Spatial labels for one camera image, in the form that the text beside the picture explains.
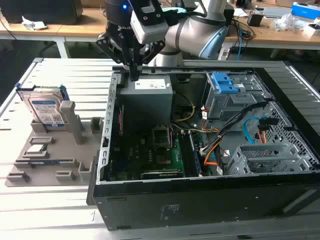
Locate black graphics card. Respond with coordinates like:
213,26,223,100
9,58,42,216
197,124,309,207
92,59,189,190
139,169,185,180

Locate grey power supply unit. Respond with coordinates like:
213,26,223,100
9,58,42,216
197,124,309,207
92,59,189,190
116,74,175,127

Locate orange disk wire black plug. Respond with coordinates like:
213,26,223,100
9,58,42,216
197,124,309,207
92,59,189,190
254,116,280,145

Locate grey metal disk bay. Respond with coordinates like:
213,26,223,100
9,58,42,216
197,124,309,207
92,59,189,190
223,142,314,176

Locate flat silver box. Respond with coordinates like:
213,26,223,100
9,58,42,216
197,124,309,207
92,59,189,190
262,6,293,19

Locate grey metal drive cage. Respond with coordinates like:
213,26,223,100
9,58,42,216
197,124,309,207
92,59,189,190
201,71,273,121

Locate green motherboard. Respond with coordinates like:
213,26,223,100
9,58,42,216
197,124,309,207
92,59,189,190
107,119,210,181

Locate small white box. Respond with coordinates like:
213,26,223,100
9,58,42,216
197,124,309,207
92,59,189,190
303,21,320,36

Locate blue drive cage latch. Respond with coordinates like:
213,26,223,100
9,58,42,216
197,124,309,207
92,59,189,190
210,71,239,95

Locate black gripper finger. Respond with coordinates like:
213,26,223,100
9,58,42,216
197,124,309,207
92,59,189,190
136,39,166,82
95,32,137,82

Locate brown cardboard box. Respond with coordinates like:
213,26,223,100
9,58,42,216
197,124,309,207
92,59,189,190
81,0,106,8

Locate red wire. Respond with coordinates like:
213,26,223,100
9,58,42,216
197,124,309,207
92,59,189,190
118,104,125,136

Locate thin blue cable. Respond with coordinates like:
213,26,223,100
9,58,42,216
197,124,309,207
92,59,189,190
236,26,246,61

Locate white power strip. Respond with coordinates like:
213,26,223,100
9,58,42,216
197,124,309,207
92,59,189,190
217,47,230,61

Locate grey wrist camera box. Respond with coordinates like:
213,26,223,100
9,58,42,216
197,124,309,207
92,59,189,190
129,0,169,45

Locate clear plastic bag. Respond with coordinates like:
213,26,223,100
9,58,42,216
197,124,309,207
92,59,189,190
271,12,306,33

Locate blue RAM stick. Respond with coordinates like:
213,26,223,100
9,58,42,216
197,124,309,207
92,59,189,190
28,159,61,166

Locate metal CPU socket cover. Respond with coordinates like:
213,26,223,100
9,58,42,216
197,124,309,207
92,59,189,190
151,124,174,151

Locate large black box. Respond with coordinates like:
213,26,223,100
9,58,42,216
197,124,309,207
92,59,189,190
0,0,84,26

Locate coloured power wires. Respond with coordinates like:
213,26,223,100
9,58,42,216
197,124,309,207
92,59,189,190
201,119,221,134

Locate black speaker box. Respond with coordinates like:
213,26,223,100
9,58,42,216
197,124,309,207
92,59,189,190
223,8,236,27

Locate blue and white box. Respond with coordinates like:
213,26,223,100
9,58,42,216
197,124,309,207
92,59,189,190
291,1,320,23

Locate hard disk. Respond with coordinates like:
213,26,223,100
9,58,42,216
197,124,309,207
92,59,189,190
15,84,69,129

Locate crumpled white paper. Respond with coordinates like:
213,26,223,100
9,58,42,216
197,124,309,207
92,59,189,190
21,15,48,31

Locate silver CPU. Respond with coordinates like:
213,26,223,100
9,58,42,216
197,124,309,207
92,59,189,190
26,144,47,154

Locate yellow wire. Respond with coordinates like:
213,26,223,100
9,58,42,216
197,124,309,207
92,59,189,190
171,91,196,123

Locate blue RAM slot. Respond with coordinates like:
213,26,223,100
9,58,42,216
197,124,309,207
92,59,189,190
187,131,203,176

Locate black RAM slot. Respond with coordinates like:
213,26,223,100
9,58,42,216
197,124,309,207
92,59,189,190
179,132,196,178

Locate wooden desk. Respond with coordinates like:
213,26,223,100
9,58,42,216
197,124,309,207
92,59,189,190
219,6,320,58
0,6,111,59

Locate blue disk wire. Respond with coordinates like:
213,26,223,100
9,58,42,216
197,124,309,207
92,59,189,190
243,116,259,145

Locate grey parts rack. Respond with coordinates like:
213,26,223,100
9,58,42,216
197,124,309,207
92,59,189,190
4,99,105,188

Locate black cable bundle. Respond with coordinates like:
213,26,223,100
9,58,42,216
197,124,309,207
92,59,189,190
199,101,273,156

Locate long orange wire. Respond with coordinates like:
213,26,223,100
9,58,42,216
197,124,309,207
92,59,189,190
203,138,226,167

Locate black open PC case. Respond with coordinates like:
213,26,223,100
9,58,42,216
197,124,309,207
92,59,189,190
86,59,320,232

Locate CPU socket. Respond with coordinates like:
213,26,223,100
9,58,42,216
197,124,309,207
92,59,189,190
155,152,174,167

